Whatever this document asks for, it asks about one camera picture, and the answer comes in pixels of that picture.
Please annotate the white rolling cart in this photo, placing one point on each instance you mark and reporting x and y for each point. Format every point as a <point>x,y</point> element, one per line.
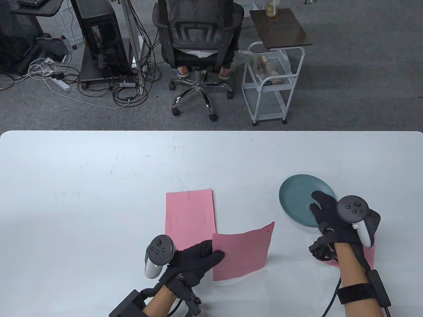
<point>267,105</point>

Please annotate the black mesh office chair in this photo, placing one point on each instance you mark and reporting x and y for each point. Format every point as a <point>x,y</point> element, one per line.
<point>195,61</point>

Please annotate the black desk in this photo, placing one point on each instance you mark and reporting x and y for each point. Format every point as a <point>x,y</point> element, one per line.
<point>43,9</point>

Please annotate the person's left forearm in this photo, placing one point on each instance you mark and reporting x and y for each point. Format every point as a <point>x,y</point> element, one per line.
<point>158,303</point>

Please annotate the person's left hand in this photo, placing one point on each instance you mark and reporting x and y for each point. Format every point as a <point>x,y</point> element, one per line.
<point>191,261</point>

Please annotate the dark grey handheld controller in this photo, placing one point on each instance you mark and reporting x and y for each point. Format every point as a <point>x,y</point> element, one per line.
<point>160,247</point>
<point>352,208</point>

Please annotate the white power strip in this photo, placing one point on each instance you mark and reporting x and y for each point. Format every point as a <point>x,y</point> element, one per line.
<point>61,85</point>

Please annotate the person's right hand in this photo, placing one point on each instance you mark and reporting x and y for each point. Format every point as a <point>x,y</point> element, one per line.
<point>330,218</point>

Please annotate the person's right forearm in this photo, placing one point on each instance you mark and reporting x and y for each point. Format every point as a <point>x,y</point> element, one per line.
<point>350,270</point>

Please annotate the black keyboard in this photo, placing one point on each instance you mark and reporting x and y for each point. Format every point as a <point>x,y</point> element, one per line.
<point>31,2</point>

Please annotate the pile of silver paper clips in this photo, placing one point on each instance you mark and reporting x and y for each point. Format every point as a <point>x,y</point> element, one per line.
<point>308,207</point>

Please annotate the pink paper sheet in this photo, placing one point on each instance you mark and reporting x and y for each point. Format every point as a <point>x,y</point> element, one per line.
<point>370,257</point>
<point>241,254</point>
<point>190,214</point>

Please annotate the black electronics box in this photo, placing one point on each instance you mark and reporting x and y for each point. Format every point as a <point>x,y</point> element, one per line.
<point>129,305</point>
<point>380,289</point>

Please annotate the small clear bottle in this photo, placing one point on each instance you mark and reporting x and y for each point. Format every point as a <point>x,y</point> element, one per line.
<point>271,11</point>

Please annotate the white metal stand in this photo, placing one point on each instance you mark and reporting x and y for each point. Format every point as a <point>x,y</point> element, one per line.
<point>134,39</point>

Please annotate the teal round plate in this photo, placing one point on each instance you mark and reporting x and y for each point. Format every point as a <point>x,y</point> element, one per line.
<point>294,194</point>

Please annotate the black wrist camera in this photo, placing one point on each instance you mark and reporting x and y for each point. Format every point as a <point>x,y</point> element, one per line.
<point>320,251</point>
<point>191,300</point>

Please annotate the black power adapter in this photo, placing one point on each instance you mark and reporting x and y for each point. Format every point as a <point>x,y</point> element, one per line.
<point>58,76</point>

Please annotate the brown side table top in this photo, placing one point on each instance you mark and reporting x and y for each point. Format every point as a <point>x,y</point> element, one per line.
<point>281,29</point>

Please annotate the black rolling stand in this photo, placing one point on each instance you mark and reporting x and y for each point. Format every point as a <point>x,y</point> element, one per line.
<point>89,71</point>

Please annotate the black computer tower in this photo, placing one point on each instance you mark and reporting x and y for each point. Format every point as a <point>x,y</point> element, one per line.
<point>99,33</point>

